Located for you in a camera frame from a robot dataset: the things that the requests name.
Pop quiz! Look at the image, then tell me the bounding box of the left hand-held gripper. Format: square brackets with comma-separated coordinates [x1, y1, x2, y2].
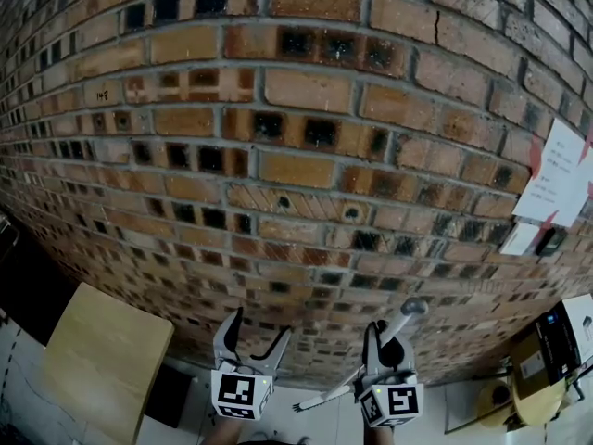
[210, 306, 293, 421]

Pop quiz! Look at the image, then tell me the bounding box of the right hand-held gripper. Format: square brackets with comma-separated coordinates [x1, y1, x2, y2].
[353, 320, 425, 428]

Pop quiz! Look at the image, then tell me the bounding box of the person's right forearm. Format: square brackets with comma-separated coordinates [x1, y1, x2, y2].
[365, 426, 395, 445]

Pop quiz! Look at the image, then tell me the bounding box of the person's left forearm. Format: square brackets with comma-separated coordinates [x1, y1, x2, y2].
[198, 417, 243, 445]

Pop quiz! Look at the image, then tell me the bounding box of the brown cardboard box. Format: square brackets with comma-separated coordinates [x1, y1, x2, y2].
[509, 326, 569, 401]

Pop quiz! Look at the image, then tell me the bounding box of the round yellow table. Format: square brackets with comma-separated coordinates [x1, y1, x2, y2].
[476, 366, 580, 430]

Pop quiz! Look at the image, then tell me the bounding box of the white paper notice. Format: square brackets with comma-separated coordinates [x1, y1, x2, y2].
[511, 117, 593, 229]

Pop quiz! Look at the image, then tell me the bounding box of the square wooden pedestal table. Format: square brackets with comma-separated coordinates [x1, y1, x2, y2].
[44, 281, 194, 442]

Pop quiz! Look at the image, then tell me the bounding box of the white wall switch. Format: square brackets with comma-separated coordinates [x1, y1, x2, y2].
[499, 222, 541, 257]

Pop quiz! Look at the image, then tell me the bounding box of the black wall thermostat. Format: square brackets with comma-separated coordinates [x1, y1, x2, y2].
[535, 227, 569, 257]

